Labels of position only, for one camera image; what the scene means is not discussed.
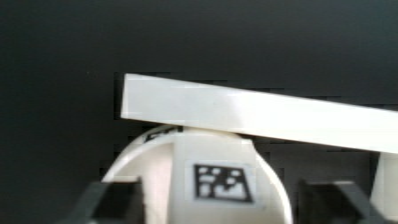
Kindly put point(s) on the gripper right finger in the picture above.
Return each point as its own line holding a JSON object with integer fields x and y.
{"x": 335, "y": 204}

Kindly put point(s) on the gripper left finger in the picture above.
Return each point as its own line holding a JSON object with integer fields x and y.
{"x": 111, "y": 204}

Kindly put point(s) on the white U-shaped fence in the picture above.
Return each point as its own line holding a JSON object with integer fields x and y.
{"x": 234, "y": 110}

